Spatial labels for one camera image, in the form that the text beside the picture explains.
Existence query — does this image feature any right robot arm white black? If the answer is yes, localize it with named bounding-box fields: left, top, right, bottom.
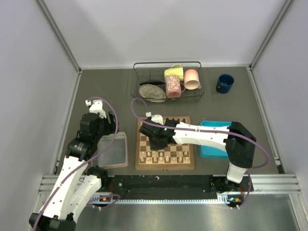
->
left=139, top=116, right=256, bottom=192

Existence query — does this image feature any speckled ceramic plate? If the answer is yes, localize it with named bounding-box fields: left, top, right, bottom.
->
left=139, top=84, right=166, bottom=103

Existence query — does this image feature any yellow mug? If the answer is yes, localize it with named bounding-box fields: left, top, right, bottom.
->
left=164, top=64, right=184, bottom=81

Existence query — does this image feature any wooden chess board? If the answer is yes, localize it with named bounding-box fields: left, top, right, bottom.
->
left=135, top=116, right=195, bottom=171

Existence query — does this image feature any black wire dish rack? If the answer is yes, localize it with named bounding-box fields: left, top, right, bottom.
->
left=131, top=61, right=205, bottom=103

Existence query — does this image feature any blue plastic tray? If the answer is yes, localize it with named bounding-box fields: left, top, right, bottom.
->
left=200, top=120, right=231, bottom=160

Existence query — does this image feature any dark blue mug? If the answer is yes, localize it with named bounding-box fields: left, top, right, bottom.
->
left=216, top=74, right=234, bottom=94

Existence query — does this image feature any pink patterned mug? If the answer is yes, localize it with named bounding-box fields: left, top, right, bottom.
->
left=165, top=75, right=186, bottom=98

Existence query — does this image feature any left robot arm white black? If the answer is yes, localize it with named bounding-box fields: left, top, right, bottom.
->
left=29, top=109, right=118, bottom=231

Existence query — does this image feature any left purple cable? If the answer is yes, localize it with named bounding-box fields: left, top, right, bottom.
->
left=32, top=96, right=121, bottom=231

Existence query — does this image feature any metal tray pink rim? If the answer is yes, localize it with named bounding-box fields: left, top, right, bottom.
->
left=91, top=132, right=128, bottom=169

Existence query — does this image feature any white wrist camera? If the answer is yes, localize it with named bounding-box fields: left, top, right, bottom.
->
left=146, top=112, right=164, bottom=125
left=85, top=100, right=107, bottom=118

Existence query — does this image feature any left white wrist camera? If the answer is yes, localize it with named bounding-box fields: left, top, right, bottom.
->
left=85, top=100, right=107, bottom=118

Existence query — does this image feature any pink white mug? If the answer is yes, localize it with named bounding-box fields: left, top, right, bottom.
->
left=184, top=69, right=200, bottom=90

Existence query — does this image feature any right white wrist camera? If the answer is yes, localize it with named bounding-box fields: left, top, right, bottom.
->
left=146, top=112, right=164, bottom=125

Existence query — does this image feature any aluminium front rail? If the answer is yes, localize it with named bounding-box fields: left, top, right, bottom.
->
left=38, top=175, right=302, bottom=205

